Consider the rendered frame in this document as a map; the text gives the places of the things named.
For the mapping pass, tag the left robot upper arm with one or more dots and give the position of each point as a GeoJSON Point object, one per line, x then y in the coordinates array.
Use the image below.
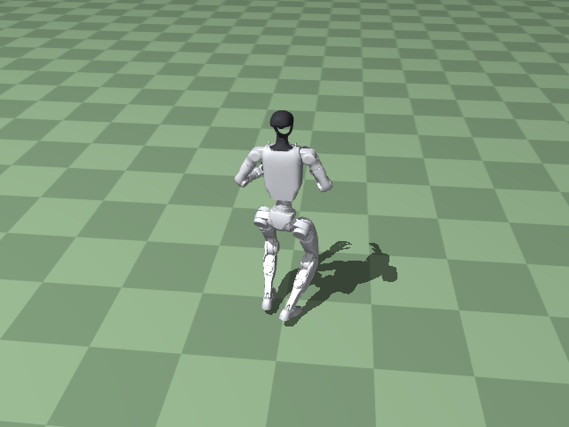
{"type": "Point", "coordinates": [248, 165]}

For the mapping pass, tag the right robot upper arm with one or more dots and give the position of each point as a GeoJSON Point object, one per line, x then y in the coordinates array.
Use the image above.
{"type": "Point", "coordinates": [310, 157]}

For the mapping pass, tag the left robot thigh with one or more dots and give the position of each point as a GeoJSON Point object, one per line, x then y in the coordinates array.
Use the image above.
{"type": "Point", "coordinates": [261, 220]}

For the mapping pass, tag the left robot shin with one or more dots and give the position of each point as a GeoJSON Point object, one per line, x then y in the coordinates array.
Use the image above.
{"type": "Point", "coordinates": [269, 269]}

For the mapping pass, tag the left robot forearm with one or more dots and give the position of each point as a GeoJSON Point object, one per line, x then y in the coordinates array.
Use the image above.
{"type": "Point", "coordinates": [256, 173]}

